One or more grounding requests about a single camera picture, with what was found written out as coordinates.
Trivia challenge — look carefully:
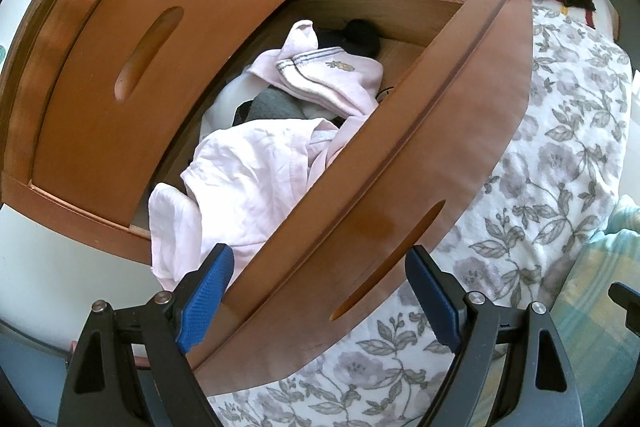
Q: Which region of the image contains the pink garment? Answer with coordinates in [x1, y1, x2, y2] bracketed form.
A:
[149, 116, 366, 291]

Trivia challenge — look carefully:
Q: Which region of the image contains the wooden drawer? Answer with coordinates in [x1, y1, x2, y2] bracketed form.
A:
[129, 0, 535, 398]
[32, 0, 284, 225]

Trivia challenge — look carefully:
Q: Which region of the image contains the grey garment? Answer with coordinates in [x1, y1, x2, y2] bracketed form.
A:
[233, 87, 306, 126]

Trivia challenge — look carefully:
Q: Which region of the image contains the pink striped sock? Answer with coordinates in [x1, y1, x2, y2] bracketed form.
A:
[248, 20, 384, 118]

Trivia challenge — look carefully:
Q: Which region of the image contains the teal yellow plaid blanket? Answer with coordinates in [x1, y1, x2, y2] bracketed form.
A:
[479, 193, 640, 427]

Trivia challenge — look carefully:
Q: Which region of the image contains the floral bed sheet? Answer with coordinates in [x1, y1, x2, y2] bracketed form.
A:
[210, 1, 634, 426]

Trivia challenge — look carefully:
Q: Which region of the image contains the white garment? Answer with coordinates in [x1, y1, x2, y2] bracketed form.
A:
[198, 72, 268, 140]

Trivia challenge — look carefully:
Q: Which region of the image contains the black bundle in drawer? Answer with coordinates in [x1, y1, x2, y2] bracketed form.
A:
[341, 20, 381, 58]

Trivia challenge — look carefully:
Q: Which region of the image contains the wooden nightstand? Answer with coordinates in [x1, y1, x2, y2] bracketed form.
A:
[1, 0, 286, 263]

